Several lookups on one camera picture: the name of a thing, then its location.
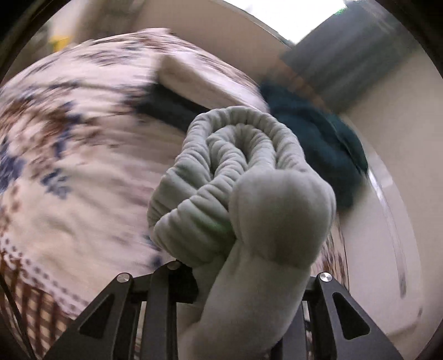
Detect grey curtain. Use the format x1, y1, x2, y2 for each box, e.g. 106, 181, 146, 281
281, 1, 418, 112

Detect floral fleece blanket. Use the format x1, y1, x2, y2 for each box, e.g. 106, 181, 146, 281
0, 27, 351, 360

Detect cream folded blanket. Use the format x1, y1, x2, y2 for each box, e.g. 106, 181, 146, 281
158, 55, 269, 112

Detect dark green folded clothes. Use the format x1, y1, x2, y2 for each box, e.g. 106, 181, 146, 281
134, 82, 369, 210

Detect light mint fleece pants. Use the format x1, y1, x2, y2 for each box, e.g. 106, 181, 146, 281
147, 107, 336, 359

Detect window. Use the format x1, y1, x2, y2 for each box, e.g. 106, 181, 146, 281
221, 0, 346, 43

